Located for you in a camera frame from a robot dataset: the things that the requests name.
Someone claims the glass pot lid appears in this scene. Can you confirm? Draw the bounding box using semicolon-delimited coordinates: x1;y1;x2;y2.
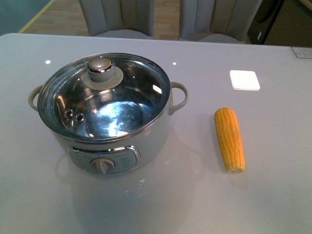
37;53;171;143

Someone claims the yellow corn cob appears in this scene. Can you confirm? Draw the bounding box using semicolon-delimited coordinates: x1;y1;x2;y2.
214;107;245;173

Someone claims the white electric cooking pot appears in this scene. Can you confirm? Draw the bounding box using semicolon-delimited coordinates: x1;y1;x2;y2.
28;53;188;174

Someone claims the left beige upholstered chair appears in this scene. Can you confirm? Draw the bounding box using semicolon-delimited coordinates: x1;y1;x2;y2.
79;0;155;39

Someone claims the beige upholstered chair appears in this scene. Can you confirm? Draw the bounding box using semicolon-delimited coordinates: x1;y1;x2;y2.
179;0;262;44
79;0;155;39

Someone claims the right beige upholstered chair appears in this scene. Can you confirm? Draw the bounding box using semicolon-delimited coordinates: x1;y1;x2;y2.
179;0;262;44

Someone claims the black appliance cabinet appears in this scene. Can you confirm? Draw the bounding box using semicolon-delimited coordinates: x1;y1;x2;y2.
248;0;284;44

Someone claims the table label sticker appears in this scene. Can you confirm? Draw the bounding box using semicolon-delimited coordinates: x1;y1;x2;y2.
291;47;312;59

